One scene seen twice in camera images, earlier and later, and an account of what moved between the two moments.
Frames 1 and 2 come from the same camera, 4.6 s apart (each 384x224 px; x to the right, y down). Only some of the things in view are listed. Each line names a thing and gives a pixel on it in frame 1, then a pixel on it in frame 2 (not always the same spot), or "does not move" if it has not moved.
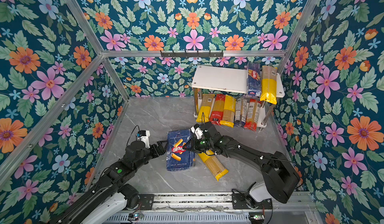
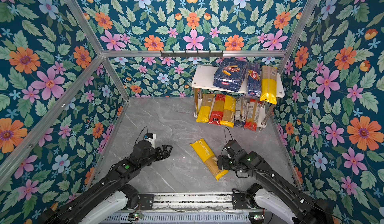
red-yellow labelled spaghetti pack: x=252 y=114 does not move
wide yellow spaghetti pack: x=203 y=114 does not move
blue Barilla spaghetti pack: x=254 y=86 does not move
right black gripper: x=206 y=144 → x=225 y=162
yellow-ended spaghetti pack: x=268 y=84 does not move
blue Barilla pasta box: x=177 y=157 → x=230 y=74
